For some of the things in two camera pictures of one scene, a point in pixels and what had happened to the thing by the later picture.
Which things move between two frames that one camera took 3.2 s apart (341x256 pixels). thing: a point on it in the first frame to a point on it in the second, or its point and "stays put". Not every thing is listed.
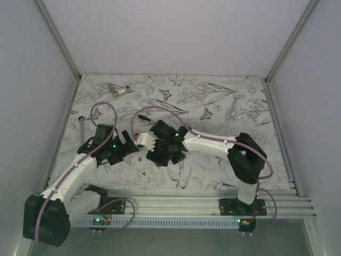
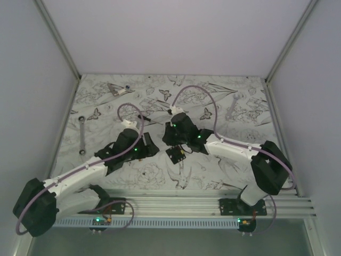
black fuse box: [176, 157] stays put
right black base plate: [234, 207] stays put
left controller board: [100, 221] stays put
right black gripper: [154, 156] to [167, 138]
